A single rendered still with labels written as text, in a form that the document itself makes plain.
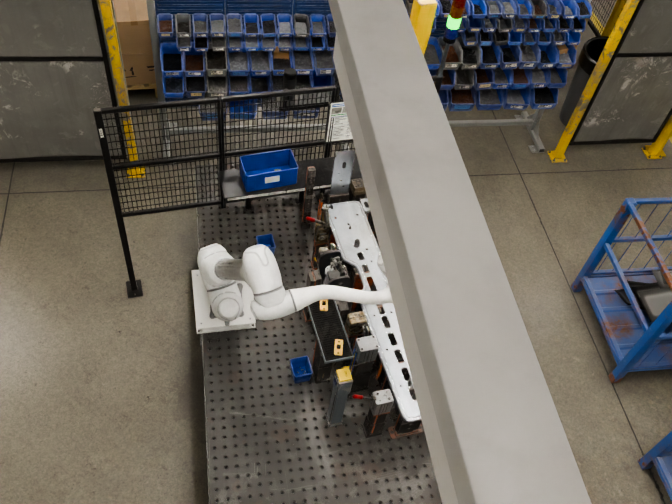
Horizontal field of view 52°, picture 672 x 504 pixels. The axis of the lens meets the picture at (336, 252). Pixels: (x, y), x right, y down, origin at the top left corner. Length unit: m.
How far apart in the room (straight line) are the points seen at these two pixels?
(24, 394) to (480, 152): 3.94
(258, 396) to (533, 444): 2.98
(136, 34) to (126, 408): 2.93
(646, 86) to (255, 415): 4.10
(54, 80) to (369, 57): 4.16
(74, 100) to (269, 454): 2.86
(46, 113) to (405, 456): 3.35
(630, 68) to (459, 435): 5.35
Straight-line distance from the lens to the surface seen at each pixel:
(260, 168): 4.12
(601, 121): 6.21
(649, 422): 5.01
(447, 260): 0.80
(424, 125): 0.95
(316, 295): 2.99
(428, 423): 0.79
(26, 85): 5.16
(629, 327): 5.13
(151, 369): 4.54
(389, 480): 3.51
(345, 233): 3.87
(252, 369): 3.70
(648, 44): 5.84
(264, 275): 2.92
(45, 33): 4.88
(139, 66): 6.06
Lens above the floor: 3.93
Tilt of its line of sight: 51 degrees down
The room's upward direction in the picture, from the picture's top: 9 degrees clockwise
